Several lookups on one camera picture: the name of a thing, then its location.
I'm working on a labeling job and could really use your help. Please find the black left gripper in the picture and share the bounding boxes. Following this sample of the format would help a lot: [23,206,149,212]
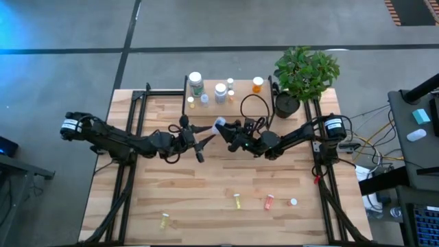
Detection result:
[171,115,216,163]

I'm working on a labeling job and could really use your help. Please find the teal box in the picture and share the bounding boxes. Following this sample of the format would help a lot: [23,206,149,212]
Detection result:
[411,108,431,126]

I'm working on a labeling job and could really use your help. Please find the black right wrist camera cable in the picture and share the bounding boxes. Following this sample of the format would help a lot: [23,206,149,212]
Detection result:
[239,93,271,130]

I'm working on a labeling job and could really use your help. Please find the black pole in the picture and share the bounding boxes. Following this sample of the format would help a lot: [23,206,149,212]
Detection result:
[401,72,439,106]

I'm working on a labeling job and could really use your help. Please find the large green bottle white cap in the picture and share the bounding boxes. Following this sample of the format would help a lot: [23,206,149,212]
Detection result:
[188,71,206,98]

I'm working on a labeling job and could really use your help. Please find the black aluminium table frame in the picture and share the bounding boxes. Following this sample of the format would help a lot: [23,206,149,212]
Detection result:
[78,82,373,246]

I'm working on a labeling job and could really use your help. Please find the grey metal stand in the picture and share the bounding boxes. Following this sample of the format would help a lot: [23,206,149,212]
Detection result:
[0,154,56,247]

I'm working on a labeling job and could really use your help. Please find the wooden shelf black metal legs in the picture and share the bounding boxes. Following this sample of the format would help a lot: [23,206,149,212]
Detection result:
[182,74,275,130]

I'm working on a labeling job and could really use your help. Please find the black backlit keyboard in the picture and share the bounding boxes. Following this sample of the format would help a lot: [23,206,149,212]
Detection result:
[405,202,439,247]

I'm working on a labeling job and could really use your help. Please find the wide orange bottle white cap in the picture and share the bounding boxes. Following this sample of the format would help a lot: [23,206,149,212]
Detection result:
[252,75,265,94]

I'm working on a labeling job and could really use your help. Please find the orange-edged dark rug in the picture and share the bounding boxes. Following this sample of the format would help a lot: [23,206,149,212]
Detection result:
[383,0,439,27]

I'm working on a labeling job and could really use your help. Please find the green plant in black pot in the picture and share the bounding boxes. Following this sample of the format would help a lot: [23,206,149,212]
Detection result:
[272,46,341,119]

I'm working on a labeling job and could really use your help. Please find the white floor box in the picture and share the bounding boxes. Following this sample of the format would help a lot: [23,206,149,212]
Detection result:
[355,164,370,182]

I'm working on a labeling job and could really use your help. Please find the large white barcode label bottle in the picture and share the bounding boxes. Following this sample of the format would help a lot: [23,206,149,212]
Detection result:
[214,82,228,104]

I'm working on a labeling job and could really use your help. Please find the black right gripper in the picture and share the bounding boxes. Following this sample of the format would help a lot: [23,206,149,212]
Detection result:
[215,118,261,154]

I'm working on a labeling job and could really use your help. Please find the grey side desk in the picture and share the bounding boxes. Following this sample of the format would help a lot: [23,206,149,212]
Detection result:
[387,87,439,193]

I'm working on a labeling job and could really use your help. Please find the clear vial pink pills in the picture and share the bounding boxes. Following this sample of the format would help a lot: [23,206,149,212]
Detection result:
[211,116,227,135]

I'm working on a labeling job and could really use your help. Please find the white oval mouse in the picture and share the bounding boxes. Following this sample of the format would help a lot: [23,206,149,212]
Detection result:
[406,128,428,143]

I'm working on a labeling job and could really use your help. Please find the dark device with blue light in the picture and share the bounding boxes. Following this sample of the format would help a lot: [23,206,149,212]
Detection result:
[0,135,20,158]

